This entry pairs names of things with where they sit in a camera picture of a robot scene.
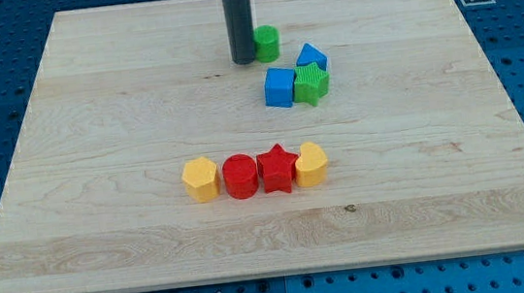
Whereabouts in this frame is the light wooden board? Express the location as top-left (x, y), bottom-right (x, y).
top-left (0, 0), bottom-right (524, 293)

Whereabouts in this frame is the yellow hexagon block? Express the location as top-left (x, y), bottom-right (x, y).
top-left (181, 156), bottom-right (221, 203)

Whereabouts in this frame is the yellow half-moon block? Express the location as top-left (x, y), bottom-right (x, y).
top-left (295, 142), bottom-right (328, 188)

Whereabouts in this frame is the blue cube block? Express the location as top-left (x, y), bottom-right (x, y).
top-left (264, 67), bottom-right (295, 108)

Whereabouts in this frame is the green cylinder block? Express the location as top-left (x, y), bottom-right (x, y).
top-left (253, 25), bottom-right (280, 63)

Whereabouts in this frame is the red cylinder block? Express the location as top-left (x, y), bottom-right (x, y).
top-left (221, 153), bottom-right (259, 200)

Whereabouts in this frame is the green star block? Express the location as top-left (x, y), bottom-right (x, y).
top-left (293, 62), bottom-right (330, 107)

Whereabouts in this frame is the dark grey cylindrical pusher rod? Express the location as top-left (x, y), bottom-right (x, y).
top-left (221, 0), bottom-right (256, 65)

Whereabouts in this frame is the blue triangular block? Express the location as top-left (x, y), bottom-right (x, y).
top-left (296, 43), bottom-right (328, 71)

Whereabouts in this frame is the red star block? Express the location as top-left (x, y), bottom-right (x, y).
top-left (255, 144), bottom-right (298, 193)

